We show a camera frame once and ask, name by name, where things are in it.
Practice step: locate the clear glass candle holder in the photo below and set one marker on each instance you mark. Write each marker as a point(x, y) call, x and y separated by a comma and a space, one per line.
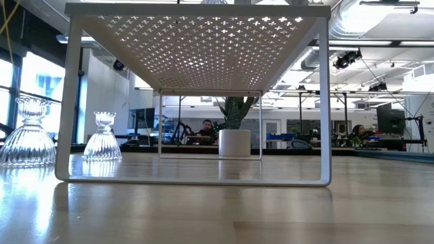
point(213, 1)
point(101, 145)
point(28, 145)

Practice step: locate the white ceiling light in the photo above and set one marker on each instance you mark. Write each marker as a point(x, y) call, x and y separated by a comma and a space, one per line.
point(71, 39)

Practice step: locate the black computer monitor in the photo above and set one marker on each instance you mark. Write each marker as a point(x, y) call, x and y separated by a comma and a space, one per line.
point(146, 117)
point(390, 120)

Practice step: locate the person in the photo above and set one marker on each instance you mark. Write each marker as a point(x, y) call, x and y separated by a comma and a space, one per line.
point(359, 131)
point(207, 130)

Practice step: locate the white perforated metal shelf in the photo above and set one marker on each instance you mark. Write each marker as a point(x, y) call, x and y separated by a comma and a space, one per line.
point(203, 51)

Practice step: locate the snake plant in white pot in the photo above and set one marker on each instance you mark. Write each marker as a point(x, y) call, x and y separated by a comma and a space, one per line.
point(234, 142)

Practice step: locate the blue storage bins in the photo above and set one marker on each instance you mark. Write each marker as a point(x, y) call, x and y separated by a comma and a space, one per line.
point(276, 137)

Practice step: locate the black office chair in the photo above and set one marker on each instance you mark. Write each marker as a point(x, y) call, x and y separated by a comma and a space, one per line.
point(298, 145)

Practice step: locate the long ceiling light strip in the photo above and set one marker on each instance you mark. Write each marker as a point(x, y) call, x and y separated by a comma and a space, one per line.
point(359, 43)

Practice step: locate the round black wall speaker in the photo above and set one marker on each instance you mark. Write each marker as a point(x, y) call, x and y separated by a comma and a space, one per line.
point(118, 65)

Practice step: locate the black aluminium table frame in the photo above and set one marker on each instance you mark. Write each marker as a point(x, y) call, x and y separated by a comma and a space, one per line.
point(142, 149)

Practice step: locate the black station frame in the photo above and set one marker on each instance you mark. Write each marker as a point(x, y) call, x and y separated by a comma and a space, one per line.
point(300, 112)

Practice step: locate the black ceiling camera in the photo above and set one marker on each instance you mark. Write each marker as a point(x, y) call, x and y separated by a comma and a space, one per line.
point(346, 60)
point(378, 87)

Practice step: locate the silver ceiling duct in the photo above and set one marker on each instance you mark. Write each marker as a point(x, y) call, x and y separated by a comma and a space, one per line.
point(339, 27)

